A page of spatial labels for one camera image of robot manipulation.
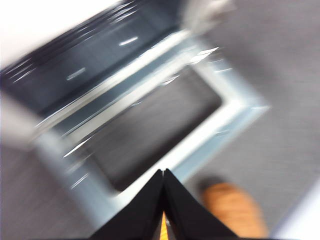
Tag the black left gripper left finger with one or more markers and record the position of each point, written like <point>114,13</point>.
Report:
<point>140,217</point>

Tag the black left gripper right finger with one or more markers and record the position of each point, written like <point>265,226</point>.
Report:
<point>185,217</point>

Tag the oven door with glass window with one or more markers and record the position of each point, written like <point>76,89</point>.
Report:
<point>162,125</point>

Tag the cream Toshiba toaster oven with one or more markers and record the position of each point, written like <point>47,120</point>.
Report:
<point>75,62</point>

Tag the orange corn cob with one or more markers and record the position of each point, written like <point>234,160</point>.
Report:
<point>232,210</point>

